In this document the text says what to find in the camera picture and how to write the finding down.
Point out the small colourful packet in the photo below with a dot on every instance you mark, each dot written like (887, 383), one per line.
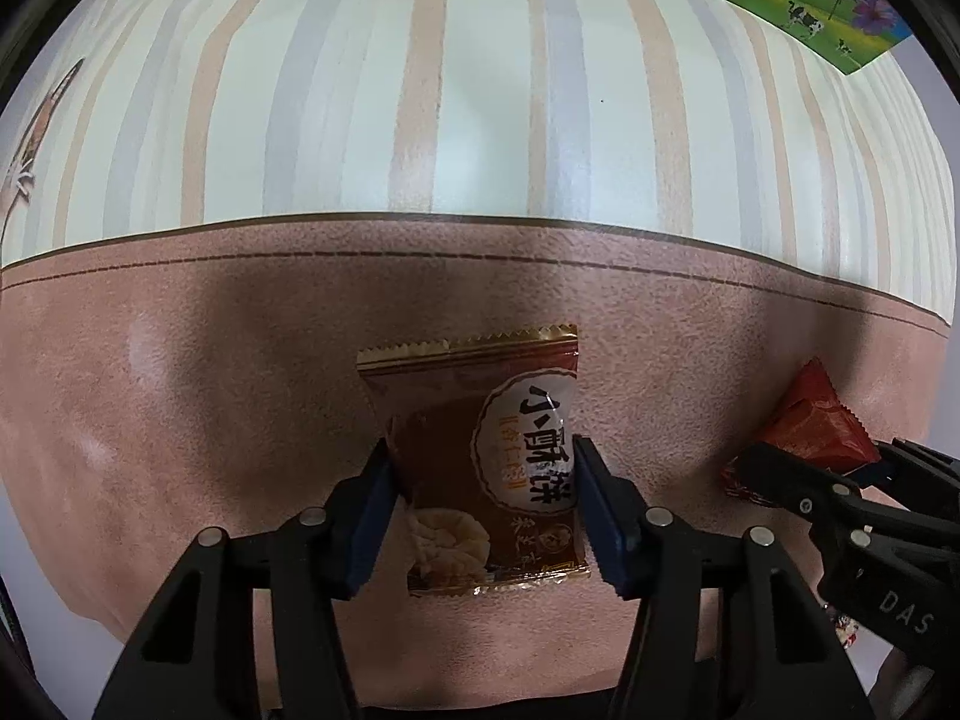
(844, 626)

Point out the brown pastry packet white oval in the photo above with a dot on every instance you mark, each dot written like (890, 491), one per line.
(450, 420)

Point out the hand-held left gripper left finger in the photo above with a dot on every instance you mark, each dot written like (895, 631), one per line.
(371, 517)

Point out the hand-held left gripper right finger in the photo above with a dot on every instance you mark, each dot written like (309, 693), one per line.
(607, 517)

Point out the striped printed cloth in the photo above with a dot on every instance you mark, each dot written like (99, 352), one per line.
(480, 127)

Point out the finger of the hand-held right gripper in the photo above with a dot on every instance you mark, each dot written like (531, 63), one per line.
(922, 461)
(802, 476)

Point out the red triangular snack packet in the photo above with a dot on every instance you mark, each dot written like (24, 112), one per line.
(817, 412)

